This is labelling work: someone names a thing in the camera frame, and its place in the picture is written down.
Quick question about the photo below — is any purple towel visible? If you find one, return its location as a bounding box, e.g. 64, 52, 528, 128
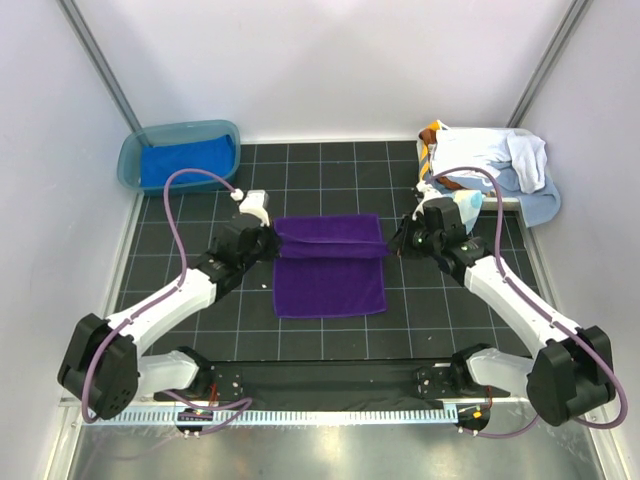
273, 214, 389, 319

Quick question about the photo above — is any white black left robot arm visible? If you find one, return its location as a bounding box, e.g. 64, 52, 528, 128
58, 215, 280, 423

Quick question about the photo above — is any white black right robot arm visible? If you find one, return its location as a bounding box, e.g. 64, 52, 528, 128
389, 197, 622, 426

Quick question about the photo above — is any black grid cutting mat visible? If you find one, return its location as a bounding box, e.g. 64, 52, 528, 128
92, 140, 571, 364

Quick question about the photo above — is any white laundry basket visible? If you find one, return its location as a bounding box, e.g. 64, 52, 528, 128
417, 127, 554, 214

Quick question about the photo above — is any white towel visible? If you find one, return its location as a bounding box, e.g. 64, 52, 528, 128
431, 128, 547, 194

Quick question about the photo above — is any light blue towel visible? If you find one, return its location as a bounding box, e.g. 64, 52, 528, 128
496, 168, 561, 229

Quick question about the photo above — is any teal transparent plastic bin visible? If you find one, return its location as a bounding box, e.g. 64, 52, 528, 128
117, 120, 241, 196

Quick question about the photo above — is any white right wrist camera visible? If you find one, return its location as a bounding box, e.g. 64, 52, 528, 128
414, 181, 442, 216

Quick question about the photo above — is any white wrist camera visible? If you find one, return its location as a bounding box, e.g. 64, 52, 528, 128
414, 181, 442, 216
230, 189, 271, 227

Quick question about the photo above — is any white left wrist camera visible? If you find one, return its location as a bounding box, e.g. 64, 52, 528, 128
230, 189, 271, 227

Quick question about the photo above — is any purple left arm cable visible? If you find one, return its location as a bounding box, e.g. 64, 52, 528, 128
80, 169, 254, 436

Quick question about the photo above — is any slotted cable duct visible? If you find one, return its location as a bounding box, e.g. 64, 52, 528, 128
94, 404, 459, 428

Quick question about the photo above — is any aluminium frame rail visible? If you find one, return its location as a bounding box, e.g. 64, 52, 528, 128
58, 362, 609, 407

